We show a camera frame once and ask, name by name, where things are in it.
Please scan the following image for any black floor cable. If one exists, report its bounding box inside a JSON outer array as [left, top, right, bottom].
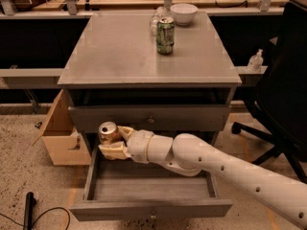
[[0, 206, 71, 230]]

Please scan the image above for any black cylinder on floor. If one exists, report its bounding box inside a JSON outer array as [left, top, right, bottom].
[[23, 192, 36, 230]]

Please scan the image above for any open grey middle drawer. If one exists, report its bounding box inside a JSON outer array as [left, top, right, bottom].
[[70, 148, 232, 221]]

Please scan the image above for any green soda can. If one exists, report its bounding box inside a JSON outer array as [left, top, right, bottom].
[[156, 17, 175, 55]]

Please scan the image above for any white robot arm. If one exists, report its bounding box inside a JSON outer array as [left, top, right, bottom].
[[98, 122, 307, 229]]

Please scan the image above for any orange soda can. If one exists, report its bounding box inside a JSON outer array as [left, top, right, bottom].
[[98, 122, 121, 145]]

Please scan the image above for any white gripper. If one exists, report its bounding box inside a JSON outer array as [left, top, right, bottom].
[[99, 126, 154, 164]]

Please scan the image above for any hand sanitizer bottle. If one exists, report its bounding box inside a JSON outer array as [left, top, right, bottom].
[[248, 49, 263, 73]]

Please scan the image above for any clear plastic bottle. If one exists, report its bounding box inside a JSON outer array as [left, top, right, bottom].
[[150, 7, 168, 36]]

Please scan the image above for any closed grey top drawer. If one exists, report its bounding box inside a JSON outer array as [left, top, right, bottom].
[[68, 104, 230, 133]]

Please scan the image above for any cardboard box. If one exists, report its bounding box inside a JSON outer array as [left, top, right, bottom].
[[33, 90, 91, 166]]

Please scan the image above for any white bowl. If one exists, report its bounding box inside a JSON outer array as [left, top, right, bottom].
[[170, 4, 198, 26]]

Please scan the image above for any grey drawer cabinet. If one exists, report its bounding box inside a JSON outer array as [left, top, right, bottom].
[[57, 10, 243, 165]]

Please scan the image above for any black office chair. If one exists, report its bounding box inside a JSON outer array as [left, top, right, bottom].
[[231, 0, 307, 183]]

